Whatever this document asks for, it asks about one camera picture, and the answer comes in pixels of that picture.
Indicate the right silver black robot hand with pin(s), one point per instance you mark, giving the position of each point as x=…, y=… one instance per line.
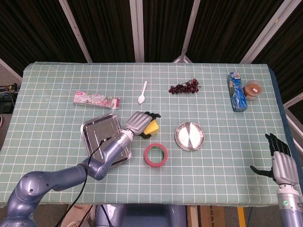
x=285, y=168

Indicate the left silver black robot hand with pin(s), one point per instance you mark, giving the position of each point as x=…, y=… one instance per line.
x=138, y=123

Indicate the yellow cube block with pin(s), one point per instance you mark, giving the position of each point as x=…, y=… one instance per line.
x=154, y=128

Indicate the red tape roll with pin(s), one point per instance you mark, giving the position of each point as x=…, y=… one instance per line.
x=148, y=160

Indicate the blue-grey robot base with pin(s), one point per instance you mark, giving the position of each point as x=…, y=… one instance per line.
x=142, y=216

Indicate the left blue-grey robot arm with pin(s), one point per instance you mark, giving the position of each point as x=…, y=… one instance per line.
x=71, y=175

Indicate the white plastic spoon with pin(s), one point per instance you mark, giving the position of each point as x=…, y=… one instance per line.
x=141, y=98

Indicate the rectangular steel tray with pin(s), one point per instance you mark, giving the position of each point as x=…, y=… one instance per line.
x=99, y=130

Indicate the pink floral carton box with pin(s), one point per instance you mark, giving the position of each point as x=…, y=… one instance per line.
x=94, y=99

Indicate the round steel plate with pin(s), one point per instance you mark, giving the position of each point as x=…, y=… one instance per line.
x=189, y=136

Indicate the dark red grape bunch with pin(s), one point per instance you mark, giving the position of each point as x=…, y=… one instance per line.
x=183, y=89

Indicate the green grid tablecloth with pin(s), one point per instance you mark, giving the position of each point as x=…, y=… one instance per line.
x=151, y=179

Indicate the dark blue table padding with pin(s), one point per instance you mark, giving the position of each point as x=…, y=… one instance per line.
x=279, y=94

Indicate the brown jar with clear lid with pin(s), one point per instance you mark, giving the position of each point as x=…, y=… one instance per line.
x=253, y=91

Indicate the blue printed carton box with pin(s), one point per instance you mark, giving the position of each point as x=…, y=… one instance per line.
x=237, y=94

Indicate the brown cardboard box with print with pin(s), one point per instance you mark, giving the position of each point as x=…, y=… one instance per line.
x=210, y=216

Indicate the black pleated curtain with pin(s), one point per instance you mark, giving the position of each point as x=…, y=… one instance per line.
x=106, y=28

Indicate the wooden plank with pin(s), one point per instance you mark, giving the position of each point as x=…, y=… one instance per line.
x=192, y=216

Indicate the aluminium frame post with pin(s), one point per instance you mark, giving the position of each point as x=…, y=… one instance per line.
x=75, y=30
x=137, y=30
x=265, y=30

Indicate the aluminium post with foot bracket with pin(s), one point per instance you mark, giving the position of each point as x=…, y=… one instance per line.
x=189, y=30

